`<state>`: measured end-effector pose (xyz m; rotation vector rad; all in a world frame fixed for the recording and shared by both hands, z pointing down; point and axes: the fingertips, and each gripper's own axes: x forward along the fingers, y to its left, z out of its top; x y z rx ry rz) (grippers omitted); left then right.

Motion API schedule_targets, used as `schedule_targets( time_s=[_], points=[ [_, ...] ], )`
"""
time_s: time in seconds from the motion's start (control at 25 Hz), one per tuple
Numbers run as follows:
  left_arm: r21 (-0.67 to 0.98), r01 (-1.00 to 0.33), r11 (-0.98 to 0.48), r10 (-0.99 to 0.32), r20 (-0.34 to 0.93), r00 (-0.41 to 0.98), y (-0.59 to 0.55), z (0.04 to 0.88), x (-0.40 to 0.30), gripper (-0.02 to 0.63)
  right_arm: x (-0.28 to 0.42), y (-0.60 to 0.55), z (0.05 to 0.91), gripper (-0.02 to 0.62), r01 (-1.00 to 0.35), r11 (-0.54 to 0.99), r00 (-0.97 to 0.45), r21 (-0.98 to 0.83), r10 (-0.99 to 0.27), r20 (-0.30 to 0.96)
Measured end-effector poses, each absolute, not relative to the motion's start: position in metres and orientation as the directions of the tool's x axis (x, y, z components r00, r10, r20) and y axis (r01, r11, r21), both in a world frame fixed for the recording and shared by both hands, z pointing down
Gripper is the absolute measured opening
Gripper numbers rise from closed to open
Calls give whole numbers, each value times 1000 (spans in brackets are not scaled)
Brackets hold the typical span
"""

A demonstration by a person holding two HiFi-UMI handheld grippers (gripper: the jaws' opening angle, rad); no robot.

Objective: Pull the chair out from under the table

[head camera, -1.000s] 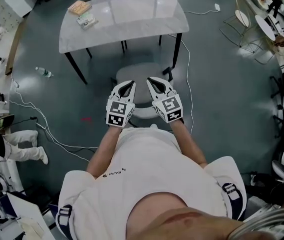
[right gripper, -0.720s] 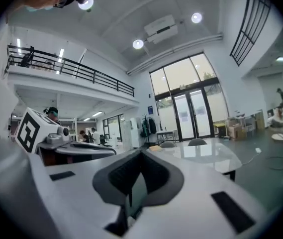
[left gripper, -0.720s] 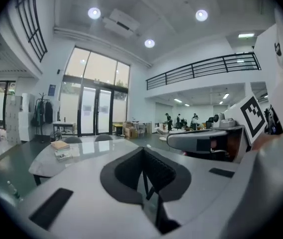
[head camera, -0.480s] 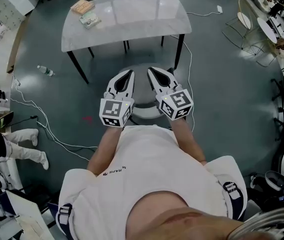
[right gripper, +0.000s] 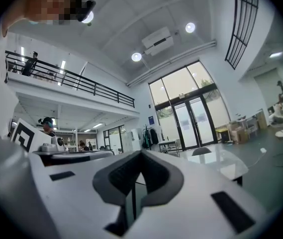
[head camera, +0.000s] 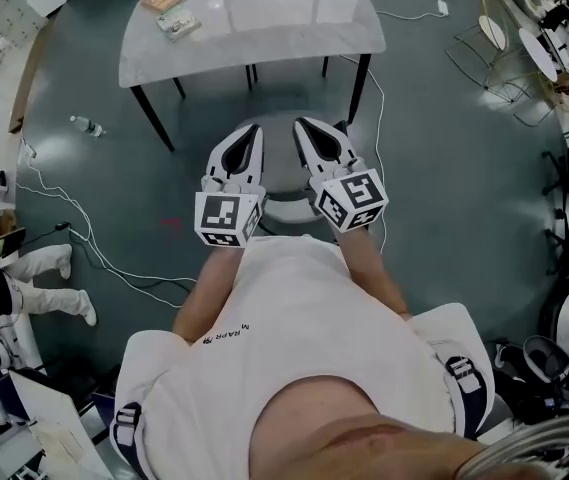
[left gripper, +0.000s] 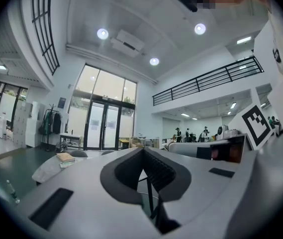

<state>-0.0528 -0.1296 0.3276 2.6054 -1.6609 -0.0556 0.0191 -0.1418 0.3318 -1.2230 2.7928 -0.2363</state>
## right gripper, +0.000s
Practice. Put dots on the large glass window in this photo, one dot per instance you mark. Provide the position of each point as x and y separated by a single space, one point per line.
178 83

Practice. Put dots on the person's head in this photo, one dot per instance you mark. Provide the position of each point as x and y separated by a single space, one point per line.
44 4

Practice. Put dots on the black head-worn camera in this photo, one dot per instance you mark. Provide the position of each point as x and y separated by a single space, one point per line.
86 6

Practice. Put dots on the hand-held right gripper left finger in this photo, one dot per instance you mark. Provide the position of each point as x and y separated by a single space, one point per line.
81 195

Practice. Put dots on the small white table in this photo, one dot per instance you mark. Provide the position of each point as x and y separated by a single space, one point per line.
168 143

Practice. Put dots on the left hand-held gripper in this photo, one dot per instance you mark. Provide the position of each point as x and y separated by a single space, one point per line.
23 136

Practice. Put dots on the white locker cabinet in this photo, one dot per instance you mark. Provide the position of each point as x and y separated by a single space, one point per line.
133 138

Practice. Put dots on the black mezzanine railing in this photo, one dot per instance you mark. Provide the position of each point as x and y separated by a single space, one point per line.
94 88

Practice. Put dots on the white ceiling pipes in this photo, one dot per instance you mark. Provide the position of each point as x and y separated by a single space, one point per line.
171 63

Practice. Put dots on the white marble table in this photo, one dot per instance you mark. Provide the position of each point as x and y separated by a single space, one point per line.
225 163

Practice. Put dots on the cardboard box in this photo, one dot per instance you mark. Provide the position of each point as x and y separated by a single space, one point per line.
238 133

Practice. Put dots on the white ceiling air conditioner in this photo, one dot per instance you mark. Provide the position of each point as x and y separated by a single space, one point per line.
157 40

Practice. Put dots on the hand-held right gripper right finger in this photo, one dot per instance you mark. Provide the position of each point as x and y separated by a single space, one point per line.
193 208

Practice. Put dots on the round ceiling light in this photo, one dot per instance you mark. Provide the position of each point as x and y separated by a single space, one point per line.
190 27
89 17
136 56

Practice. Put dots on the glass entrance door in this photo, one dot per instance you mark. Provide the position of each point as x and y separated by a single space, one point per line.
193 123

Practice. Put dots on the coat rack with clothes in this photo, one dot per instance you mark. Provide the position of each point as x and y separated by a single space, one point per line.
151 137

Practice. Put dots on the blue wall sign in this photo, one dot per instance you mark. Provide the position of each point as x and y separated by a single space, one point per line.
151 120

